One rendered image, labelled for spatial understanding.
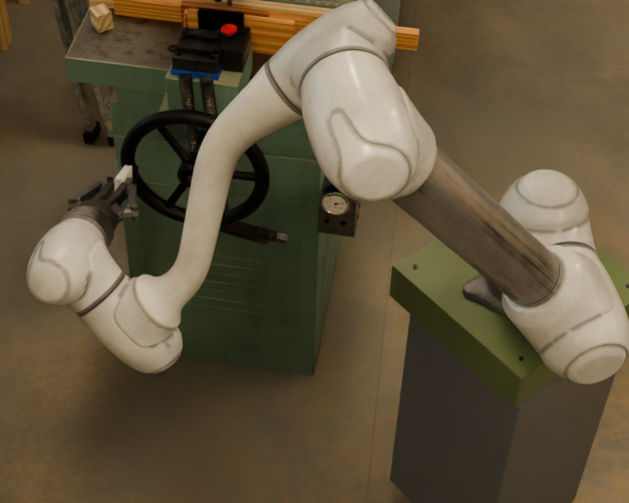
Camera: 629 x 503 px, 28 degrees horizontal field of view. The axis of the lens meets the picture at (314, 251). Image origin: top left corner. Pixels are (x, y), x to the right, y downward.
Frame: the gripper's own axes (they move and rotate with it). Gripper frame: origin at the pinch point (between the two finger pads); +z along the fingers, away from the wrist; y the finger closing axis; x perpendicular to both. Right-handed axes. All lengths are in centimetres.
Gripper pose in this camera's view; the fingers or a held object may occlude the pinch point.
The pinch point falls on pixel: (123, 180)
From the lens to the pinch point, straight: 233.4
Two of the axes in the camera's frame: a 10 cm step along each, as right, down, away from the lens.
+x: -0.8, 8.8, 4.6
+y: -9.9, -1.3, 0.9
